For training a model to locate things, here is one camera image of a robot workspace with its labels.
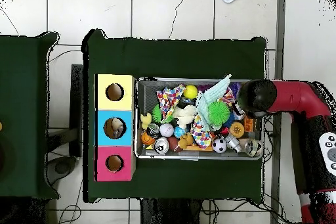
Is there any large green spiky ball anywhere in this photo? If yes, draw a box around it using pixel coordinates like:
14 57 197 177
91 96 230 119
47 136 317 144
207 100 230 125

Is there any clear plastic water bottle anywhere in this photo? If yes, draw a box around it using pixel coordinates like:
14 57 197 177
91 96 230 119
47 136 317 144
111 122 125 139

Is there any clear mesh bin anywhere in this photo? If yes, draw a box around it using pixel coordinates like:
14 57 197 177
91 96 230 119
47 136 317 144
135 77 264 161

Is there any wooden box with three holes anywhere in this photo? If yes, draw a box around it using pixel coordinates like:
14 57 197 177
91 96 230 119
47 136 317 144
94 74 137 183

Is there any colourful dotted cloth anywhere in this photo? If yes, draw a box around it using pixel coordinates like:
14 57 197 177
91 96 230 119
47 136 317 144
156 83 187 122

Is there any yellow ball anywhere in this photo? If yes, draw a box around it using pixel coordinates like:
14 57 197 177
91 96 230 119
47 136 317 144
182 84 198 100

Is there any brown plush bear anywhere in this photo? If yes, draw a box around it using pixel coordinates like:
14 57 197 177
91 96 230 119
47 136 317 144
177 132 194 149

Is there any silver drink can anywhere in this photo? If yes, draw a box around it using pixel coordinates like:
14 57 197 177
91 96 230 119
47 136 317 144
153 136 170 154

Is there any dark green tablecloth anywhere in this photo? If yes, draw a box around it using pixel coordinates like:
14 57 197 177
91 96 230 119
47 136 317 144
83 28 267 204

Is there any mint green knitted cloth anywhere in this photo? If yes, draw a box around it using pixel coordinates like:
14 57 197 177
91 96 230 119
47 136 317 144
195 74 232 130

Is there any black and white soccer ball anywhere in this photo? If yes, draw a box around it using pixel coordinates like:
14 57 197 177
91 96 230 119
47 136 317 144
211 137 228 154

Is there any toy burger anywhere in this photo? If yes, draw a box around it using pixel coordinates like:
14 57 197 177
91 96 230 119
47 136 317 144
228 121 245 139

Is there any purple toy block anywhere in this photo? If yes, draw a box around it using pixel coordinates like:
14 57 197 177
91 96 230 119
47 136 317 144
230 82 242 95

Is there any silver plastic toy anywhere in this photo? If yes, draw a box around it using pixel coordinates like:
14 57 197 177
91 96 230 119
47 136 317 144
224 133 243 153

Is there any orange plastic grid tray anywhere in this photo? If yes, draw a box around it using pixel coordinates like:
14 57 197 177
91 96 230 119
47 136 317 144
243 116 255 131

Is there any green covered side table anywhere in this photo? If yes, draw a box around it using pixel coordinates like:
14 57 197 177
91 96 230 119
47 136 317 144
0 32 60 200

